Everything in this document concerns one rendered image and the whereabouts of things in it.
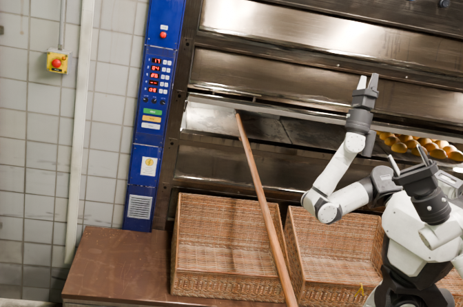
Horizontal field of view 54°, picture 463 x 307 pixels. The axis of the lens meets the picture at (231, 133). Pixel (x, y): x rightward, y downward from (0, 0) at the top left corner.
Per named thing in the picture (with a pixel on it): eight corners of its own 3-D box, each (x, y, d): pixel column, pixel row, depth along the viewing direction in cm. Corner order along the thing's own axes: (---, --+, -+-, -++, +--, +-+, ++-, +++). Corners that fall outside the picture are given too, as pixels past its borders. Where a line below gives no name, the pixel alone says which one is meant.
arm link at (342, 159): (349, 133, 170) (328, 162, 170) (351, 131, 161) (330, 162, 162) (364, 142, 169) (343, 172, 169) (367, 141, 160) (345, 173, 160)
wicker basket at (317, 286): (275, 244, 261) (286, 204, 251) (366, 253, 270) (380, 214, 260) (295, 307, 216) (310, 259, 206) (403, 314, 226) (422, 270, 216)
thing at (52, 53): (49, 67, 213) (50, 46, 210) (71, 71, 215) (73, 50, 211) (45, 71, 206) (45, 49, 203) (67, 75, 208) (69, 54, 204)
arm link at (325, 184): (323, 158, 167) (293, 201, 167) (340, 168, 158) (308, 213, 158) (341, 171, 172) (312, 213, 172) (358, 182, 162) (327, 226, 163)
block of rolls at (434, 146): (357, 116, 320) (359, 109, 318) (419, 126, 327) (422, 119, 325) (393, 153, 264) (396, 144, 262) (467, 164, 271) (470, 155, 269)
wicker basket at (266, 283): (169, 233, 251) (177, 190, 241) (268, 243, 261) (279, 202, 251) (168, 297, 207) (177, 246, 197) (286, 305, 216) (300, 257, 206)
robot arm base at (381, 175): (353, 193, 182) (375, 180, 185) (375, 218, 175) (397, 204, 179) (362, 173, 170) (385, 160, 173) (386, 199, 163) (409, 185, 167)
